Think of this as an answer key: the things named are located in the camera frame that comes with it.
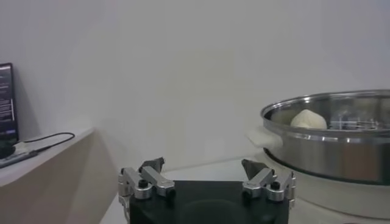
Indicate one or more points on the black laptop beside mouse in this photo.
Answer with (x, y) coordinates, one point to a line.
(6, 106)

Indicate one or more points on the white steamed baozi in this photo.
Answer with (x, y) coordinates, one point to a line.
(307, 120)

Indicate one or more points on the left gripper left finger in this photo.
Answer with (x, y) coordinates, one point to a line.
(155, 179)

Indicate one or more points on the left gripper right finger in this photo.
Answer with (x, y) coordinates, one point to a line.
(260, 179)

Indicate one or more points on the steel steamer pot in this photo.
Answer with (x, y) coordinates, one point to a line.
(335, 199)

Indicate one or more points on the perforated steel steamer basket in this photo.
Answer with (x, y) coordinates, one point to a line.
(335, 158)

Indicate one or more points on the white side table with mouse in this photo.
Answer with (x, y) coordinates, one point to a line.
(61, 182)

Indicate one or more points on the black computer mouse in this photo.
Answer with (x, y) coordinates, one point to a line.
(4, 150)

